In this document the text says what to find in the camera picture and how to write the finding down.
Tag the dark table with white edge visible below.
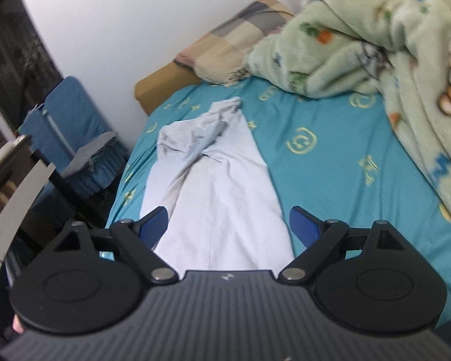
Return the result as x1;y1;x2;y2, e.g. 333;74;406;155
0;135;57;264

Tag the teal patterned bed sheet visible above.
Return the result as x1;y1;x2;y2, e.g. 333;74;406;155
105;77;451;341

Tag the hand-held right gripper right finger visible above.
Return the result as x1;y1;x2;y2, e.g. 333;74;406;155
278;205;408;284

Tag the dark window with grille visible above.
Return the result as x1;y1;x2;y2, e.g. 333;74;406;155
0;0;63;128

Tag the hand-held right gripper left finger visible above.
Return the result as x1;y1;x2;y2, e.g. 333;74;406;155
51;206;179;284

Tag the tan upholstered headboard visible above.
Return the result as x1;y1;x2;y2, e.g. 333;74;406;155
134;62;204;115

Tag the white t-shirt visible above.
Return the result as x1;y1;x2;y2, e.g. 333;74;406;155
140;97;294;271

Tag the plaid pillow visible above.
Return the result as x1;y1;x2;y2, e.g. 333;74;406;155
175;0;294;85

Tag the grey seat cushion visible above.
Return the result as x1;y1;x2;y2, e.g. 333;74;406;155
60;131;118;177

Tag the green printed fleece blanket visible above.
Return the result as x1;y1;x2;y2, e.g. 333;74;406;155
244;0;451;234

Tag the blue covered chair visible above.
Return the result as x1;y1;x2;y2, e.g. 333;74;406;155
45;76;130;200
17;111;79;175

